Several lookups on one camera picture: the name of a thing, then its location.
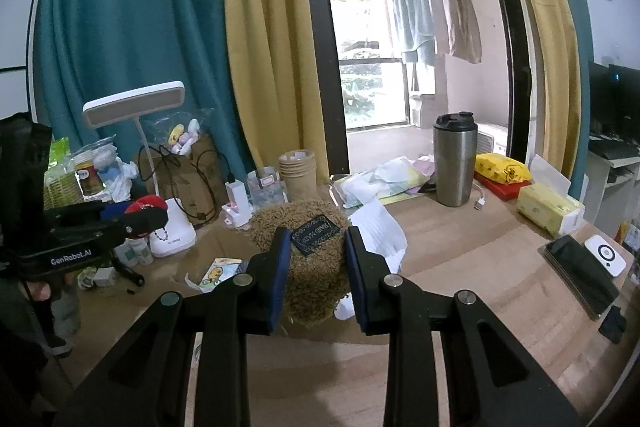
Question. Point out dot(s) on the brown paper bag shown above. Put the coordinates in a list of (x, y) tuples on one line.
[(192, 197)]

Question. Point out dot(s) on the red flat box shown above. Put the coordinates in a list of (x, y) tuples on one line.
[(500, 190)]

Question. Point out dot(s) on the white charger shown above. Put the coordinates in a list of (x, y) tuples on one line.
[(235, 199)]

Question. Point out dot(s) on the wicker basket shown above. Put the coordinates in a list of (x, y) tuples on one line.
[(62, 192)]

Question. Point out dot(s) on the green packet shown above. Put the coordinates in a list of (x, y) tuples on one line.
[(60, 154)]

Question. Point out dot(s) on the person's dark clothing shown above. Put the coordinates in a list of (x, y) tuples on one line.
[(25, 382)]

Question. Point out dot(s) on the white plug adapter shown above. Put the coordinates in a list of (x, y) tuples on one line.
[(104, 278)]

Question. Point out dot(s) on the yellow tissue box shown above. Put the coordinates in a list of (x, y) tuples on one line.
[(545, 207)]

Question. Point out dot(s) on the clear bag of small toys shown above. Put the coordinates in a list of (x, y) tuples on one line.
[(182, 137)]

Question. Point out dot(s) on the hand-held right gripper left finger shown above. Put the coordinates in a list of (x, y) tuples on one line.
[(280, 277)]

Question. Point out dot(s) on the white round router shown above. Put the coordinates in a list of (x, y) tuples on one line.
[(605, 254)]

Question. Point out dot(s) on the black keyboard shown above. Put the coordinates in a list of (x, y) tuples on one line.
[(610, 149)]

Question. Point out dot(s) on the light blue hanging shirt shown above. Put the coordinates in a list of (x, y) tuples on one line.
[(412, 7)]

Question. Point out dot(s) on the white blue plush toy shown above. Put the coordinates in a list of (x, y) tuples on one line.
[(117, 177)]

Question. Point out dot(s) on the brown fuzzy bag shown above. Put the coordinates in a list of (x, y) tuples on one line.
[(317, 289)]

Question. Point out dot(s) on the cartoon sticker card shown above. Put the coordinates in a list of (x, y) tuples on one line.
[(220, 274)]

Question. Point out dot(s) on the white paper towel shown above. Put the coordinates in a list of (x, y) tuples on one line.
[(375, 232)]

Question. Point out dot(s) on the yellow curtain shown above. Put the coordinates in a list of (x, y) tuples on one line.
[(555, 57), (270, 57)]

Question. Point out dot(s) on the steel tumbler with black lid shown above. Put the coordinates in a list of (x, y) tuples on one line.
[(455, 167)]

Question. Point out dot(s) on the black stick tool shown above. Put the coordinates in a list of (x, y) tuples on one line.
[(129, 274)]

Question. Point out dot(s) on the black sliding door frame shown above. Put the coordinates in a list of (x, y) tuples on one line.
[(325, 57)]

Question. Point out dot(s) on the small black pouch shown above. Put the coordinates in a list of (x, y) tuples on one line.
[(612, 324)]

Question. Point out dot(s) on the clear plastic container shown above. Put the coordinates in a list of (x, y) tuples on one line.
[(267, 192)]

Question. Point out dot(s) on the plastic bag of tissues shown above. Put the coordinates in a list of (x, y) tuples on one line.
[(380, 179)]

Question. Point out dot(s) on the jar with orange label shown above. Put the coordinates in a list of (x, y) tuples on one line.
[(92, 182)]

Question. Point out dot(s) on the black computer monitor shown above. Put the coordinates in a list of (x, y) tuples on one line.
[(599, 102), (625, 107)]

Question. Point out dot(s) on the yellow packet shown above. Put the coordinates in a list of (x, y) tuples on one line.
[(502, 167)]

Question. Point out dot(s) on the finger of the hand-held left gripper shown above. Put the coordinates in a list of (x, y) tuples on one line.
[(145, 219), (115, 209)]

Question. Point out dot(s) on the white desk lamp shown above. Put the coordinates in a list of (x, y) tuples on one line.
[(172, 237)]

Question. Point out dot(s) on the beige hanging shirt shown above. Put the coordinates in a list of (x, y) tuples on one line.
[(460, 17)]

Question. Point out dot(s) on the teal curtain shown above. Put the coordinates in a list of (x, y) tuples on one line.
[(125, 32), (584, 82)]

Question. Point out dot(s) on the white computer desk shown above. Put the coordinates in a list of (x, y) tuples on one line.
[(600, 187)]

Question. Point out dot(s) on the stack of brown paper cups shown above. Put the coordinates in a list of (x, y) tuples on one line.
[(297, 179)]

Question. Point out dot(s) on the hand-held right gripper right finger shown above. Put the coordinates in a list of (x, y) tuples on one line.
[(356, 277)]

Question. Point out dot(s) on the white ribbed appliance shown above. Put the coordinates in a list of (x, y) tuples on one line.
[(491, 139)]

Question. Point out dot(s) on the black phone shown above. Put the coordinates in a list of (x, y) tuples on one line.
[(580, 272)]

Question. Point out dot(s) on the person's left hand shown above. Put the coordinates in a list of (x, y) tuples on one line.
[(37, 292)]

